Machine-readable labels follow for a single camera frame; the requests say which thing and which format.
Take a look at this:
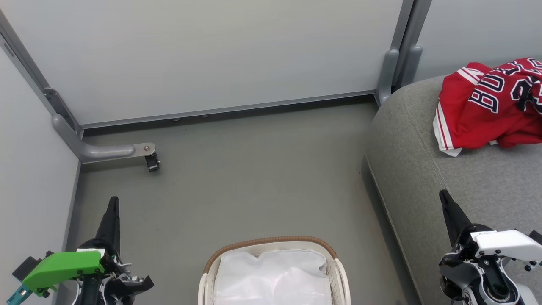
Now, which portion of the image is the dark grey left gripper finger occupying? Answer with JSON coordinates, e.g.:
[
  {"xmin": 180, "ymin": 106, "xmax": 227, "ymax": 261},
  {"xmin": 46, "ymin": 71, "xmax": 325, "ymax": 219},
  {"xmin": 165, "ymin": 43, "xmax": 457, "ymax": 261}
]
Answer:
[{"xmin": 95, "ymin": 196, "xmax": 121, "ymax": 255}]

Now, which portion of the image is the grey double-footed partition post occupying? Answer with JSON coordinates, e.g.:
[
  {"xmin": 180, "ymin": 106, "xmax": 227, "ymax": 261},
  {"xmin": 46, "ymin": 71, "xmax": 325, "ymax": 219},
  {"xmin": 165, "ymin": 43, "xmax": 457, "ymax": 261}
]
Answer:
[{"xmin": 374, "ymin": 0, "xmax": 433, "ymax": 107}]

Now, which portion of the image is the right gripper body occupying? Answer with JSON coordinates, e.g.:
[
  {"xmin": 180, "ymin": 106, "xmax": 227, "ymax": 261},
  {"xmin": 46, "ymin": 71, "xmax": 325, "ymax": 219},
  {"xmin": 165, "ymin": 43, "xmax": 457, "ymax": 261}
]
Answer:
[{"xmin": 439, "ymin": 224, "xmax": 542, "ymax": 305}]

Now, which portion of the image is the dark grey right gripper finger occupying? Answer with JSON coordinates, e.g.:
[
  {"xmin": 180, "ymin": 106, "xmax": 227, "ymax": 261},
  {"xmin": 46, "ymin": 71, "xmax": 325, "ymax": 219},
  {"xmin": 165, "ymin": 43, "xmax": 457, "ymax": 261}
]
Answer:
[{"xmin": 439, "ymin": 189, "xmax": 472, "ymax": 247}]

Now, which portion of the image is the grey partition bottom rail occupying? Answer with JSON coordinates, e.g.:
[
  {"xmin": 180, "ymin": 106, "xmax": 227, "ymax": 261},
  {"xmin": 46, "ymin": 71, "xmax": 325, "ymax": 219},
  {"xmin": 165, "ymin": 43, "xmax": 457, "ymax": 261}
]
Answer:
[{"xmin": 80, "ymin": 89, "xmax": 377, "ymax": 130}]

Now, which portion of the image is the black teal camera module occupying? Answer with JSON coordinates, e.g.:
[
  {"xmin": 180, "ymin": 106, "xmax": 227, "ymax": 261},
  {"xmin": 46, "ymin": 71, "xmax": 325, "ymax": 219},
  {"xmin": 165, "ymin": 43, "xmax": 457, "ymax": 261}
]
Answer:
[{"xmin": 6, "ymin": 251, "xmax": 55, "ymax": 305}]

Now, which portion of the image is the white clothing item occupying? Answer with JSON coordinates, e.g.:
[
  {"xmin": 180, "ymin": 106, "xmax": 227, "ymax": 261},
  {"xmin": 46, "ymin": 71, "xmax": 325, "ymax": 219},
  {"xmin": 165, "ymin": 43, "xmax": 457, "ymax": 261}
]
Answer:
[{"xmin": 213, "ymin": 249, "xmax": 333, "ymax": 305}]

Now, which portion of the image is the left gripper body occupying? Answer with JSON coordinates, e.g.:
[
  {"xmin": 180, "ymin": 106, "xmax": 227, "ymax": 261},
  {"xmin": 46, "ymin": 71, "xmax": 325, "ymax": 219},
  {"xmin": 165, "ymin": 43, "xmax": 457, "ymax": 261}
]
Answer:
[{"xmin": 77, "ymin": 238, "xmax": 155, "ymax": 305}]

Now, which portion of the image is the black caster wheel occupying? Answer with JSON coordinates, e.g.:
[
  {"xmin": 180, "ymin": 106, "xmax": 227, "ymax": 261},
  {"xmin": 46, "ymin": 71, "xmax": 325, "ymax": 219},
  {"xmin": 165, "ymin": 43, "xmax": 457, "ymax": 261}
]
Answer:
[{"xmin": 144, "ymin": 152, "xmax": 161, "ymax": 172}]

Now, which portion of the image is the white laundry basket brown rim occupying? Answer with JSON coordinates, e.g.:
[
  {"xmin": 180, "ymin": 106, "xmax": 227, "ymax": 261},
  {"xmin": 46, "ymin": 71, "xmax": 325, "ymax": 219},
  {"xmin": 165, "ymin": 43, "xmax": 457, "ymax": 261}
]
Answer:
[{"xmin": 197, "ymin": 236, "xmax": 351, "ymax": 305}]

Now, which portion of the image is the grey fabric sofa seat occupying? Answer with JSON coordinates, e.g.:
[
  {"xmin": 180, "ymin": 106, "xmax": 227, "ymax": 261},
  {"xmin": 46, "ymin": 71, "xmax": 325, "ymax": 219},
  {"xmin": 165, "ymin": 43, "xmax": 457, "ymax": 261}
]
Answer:
[{"xmin": 365, "ymin": 75, "xmax": 542, "ymax": 305}]

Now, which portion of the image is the red garment with white trim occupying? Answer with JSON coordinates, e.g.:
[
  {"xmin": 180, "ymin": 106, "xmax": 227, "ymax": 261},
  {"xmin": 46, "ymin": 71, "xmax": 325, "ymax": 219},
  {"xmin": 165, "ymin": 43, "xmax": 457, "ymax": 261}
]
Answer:
[{"xmin": 432, "ymin": 57, "xmax": 542, "ymax": 158}]

